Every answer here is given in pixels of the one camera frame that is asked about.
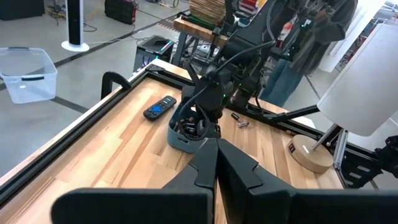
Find black table edge clamp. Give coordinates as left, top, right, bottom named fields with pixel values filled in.
left=100, top=71, right=132, bottom=100

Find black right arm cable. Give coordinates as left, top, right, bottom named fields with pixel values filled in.
left=178, top=0, right=277, bottom=141

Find black computer with lights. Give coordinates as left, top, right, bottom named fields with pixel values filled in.
left=132, top=34, right=175, bottom=74

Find wooden workbench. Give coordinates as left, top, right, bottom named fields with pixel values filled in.
left=172, top=17, right=231, bottom=68

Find white lamp shade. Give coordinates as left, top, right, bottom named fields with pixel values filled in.
left=287, top=23, right=398, bottom=174

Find black floor box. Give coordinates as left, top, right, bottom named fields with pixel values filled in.
left=0, top=0, right=46, bottom=21

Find clear plastic storage bin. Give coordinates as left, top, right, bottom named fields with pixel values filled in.
left=0, top=47, right=58, bottom=105

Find stacked wooden boards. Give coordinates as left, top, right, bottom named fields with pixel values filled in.
left=188, top=0, right=227, bottom=26

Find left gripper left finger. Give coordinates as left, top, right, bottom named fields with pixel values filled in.
left=50, top=138, right=219, bottom=224

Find black aluminium table frame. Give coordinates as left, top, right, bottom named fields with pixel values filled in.
left=0, top=63, right=398, bottom=208

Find black remote control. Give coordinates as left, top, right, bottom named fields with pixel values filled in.
left=142, top=95, right=178, bottom=121

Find silver frame bracket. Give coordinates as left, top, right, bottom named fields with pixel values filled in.
left=333, top=128, right=349, bottom=170

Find person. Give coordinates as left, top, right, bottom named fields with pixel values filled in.
left=259, top=0, right=359, bottom=108

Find white tower fan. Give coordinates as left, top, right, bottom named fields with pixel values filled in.
left=60, top=0, right=91, bottom=53

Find black red tool case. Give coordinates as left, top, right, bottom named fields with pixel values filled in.
left=103, top=0, right=138, bottom=26

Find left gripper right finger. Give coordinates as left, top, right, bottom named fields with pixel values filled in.
left=217, top=138, right=398, bottom=224

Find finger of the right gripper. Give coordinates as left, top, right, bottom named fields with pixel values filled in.
left=203, top=121, right=223, bottom=139

